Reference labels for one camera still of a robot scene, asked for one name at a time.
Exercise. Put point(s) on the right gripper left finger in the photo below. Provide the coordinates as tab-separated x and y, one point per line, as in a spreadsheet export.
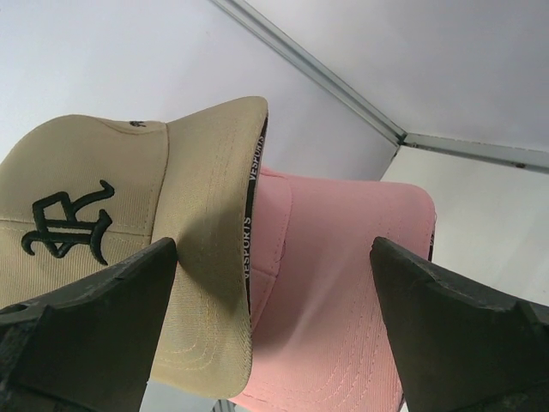
90	345

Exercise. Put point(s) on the beige cap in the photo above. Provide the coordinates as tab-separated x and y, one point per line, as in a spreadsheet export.
80	194

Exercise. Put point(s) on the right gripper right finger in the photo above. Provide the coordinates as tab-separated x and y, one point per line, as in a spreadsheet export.
458	344

